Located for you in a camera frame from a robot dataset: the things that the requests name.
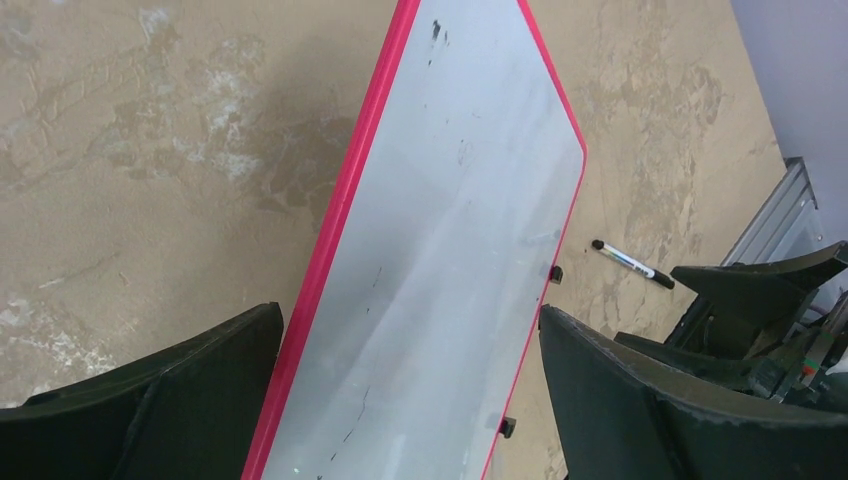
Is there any pink framed whiteboard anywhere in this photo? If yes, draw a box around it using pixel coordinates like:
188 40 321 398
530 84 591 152
243 1 587 479

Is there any white black marker pen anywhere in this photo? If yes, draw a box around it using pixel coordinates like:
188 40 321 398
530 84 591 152
591 239 675 290

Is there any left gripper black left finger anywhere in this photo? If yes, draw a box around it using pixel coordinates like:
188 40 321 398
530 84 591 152
1 303 284 479

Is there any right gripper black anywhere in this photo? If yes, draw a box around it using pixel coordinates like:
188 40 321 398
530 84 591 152
614 241 847 414

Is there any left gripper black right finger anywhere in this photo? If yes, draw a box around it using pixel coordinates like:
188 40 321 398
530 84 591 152
538 305 847 479

